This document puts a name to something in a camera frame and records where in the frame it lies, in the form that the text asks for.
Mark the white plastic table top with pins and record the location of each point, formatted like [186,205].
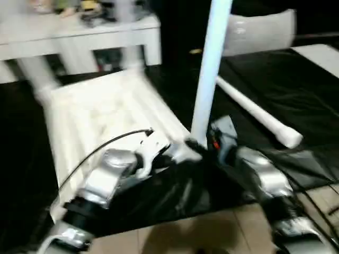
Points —
[106,111]

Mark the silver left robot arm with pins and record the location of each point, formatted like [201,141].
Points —
[106,174]

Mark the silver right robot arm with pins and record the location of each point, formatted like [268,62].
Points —
[270,180]

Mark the black work mat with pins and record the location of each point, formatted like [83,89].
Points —
[278,79]

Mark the black cabinet with gold label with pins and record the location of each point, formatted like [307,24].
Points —
[180,26]

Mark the grey cushion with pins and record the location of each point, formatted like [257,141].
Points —
[262,29]

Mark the black metal rod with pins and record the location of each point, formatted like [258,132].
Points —
[334,210]

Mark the white sideboard with glass doors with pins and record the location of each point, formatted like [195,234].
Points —
[79,37]

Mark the beige plush toy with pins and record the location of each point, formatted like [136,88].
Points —
[67,10]

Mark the spotted plush toy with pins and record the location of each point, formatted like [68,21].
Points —
[39,6]

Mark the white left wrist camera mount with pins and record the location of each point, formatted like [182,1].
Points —
[153,148]

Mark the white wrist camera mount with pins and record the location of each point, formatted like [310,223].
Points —
[225,129]
[153,148]

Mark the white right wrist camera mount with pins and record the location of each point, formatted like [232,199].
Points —
[225,129]

